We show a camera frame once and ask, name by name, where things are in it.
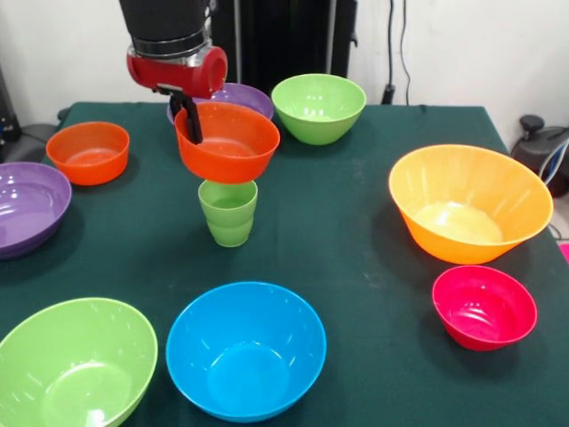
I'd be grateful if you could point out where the large green bowl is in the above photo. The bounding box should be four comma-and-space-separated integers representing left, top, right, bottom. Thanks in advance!
0, 297, 159, 427

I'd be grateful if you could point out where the dark green table cloth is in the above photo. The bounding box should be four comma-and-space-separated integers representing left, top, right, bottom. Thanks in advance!
0, 101, 569, 427

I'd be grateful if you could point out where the black wall cable with plug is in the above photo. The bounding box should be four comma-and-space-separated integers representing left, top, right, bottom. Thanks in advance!
381, 0, 413, 106

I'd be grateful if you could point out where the pink bowl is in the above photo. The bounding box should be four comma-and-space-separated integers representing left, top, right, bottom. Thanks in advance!
431, 264, 539, 352

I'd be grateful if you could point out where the green cup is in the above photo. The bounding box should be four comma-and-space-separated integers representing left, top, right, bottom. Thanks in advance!
197, 179, 259, 248

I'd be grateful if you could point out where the purple bowl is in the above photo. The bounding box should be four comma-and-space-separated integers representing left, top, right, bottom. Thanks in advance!
166, 82, 275, 128
0, 162, 73, 262

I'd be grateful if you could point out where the blue bowl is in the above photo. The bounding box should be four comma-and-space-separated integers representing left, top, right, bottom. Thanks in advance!
165, 280, 328, 423

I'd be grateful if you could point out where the red-orange bowl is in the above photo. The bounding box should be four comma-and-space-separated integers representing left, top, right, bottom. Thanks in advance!
45, 121, 131, 187
174, 101, 282, 186

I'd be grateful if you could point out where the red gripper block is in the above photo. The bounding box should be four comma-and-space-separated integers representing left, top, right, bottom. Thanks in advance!
126, 45, 229, 145

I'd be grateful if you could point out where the small green bowl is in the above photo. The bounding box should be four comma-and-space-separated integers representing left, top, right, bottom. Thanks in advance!
270, 73, 368, 146

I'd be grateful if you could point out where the black grey base foot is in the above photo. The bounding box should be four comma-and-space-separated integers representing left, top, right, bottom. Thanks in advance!
510, 114, 569, 199
0, 123, 59, 164

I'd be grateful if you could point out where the large orange bowl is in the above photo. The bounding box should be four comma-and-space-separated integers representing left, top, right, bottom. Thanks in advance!
388, 143, 555, 266

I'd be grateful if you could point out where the black pedestal column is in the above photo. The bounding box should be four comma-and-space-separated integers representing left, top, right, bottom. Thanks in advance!
204, 0, 359, 86

